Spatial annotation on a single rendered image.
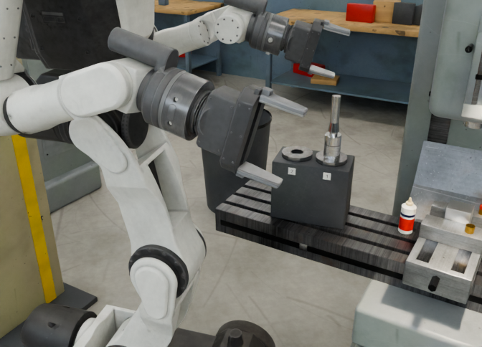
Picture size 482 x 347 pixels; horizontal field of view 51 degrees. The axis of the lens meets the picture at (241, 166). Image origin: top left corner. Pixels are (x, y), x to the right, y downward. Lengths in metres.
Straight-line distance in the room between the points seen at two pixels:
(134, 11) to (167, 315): 0.66
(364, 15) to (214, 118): 4.51
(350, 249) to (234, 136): 0.83
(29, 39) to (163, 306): 0.62
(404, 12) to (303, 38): 3.96
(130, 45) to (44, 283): 2.06
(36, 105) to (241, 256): 2.26
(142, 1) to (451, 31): 0.65
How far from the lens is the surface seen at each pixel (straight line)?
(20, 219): 2.46
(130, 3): 0.98
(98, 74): 0.72
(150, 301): 1.19
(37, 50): 1.04
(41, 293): 2.71
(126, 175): 1.06
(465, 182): 1.75
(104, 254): 3.08
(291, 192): 1.49
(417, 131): 1.77
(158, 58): 0.71
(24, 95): 0.85
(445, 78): 1.23
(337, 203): 1.47
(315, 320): 2.58
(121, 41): 0.74
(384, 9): 5.18
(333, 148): 1.44
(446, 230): 1.38
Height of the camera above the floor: 1.72
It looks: 25 degrees down
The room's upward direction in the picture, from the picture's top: straight up
